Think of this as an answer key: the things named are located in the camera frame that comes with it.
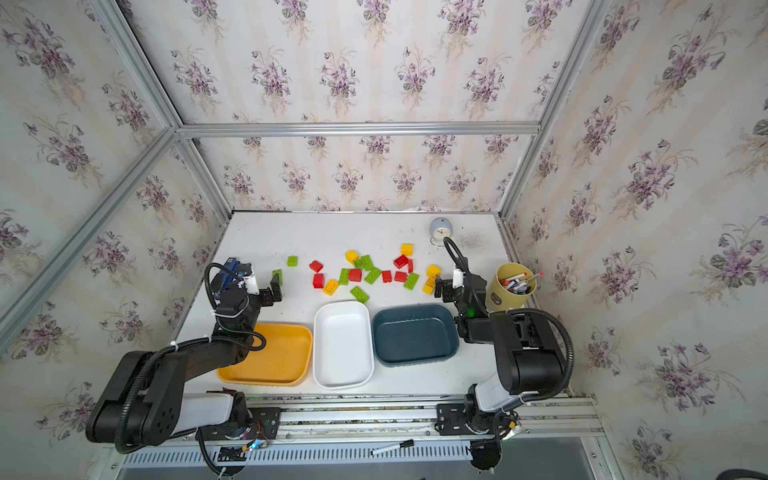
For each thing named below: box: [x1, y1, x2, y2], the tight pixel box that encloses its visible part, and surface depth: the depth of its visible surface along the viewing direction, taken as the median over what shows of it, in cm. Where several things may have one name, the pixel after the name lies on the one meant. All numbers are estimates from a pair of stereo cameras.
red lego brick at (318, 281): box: [313, 273, 325, 289], surface depth 100 cm
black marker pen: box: [370, 439, 415, 455], surface depth 72 cm
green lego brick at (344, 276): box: [339, 268, 350, 286], surface depth 103 cm
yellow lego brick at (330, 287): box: [322, 279, 339, 297], surface depth 100 cm
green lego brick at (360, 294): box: [350, 286, 371, 303], surface depth 100 cm
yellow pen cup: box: [485, 262, 537, 312], surface depth 88 cm
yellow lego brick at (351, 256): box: [345, 250, 361, 265], surface depth 107 cm
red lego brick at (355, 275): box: [349, 269, 363, 283], surface depth 103 cm
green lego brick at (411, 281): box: [403, 272, 420, 291], surface depth 103 cm
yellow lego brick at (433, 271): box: [426, 264, 442, 279], surface depth 103 cm
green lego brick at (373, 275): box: [364, 267, 382, 285], surface depth 103 cm
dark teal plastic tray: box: [372, 304, 460, 367], surface depth 90 cm
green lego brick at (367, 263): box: [361, 255, 374, 271], surface depth 106 cm
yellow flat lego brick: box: [422, 270, 439, 295], surface depth 101 cm
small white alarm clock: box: [429, 217, 453, 247], surface depth 110 cm
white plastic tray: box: [313, 300, 375, 390], surface depth 87 cm
